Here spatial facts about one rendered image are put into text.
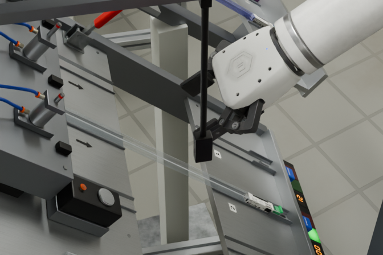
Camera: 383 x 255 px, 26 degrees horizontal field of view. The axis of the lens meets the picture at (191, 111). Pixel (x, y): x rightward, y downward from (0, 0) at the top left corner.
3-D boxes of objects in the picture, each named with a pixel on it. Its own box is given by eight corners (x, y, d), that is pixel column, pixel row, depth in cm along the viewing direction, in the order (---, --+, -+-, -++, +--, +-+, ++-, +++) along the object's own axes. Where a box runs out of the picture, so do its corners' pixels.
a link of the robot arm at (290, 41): (281, -2, 109) (263, 11, 110) (300, 43, 104) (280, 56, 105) (313, 31, 115) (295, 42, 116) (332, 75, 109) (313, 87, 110)
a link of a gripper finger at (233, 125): (230, 106, 110) (191, 131, 112) (236, 123, 108) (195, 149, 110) (244, 116, 112) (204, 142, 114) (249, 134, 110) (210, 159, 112)
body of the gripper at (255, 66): (269, 7, 111) (203, 52, 115) (290, 59, 104) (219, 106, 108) (298, 35, 116) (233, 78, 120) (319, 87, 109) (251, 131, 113)
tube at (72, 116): (274, 210, 139) (279, 206, 138) (276, 217, 138) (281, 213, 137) (25, 94, 108) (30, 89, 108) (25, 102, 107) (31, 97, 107)
